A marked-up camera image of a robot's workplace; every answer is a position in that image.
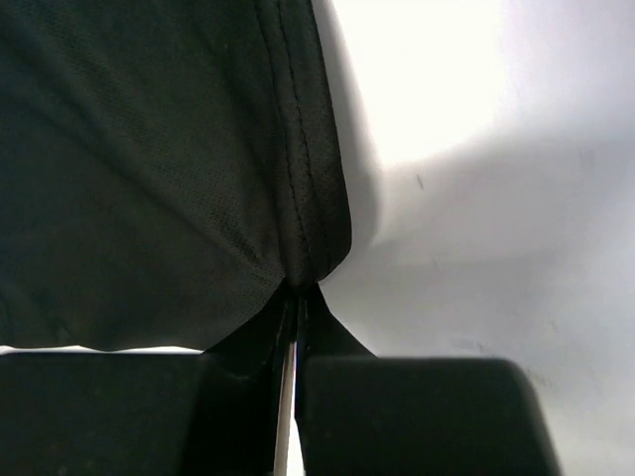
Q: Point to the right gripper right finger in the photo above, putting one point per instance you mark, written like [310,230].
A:
[359,414]

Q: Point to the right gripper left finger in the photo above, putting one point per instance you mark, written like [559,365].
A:
[219,412]

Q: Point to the black t-shirt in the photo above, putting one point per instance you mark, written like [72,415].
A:
[167,167]

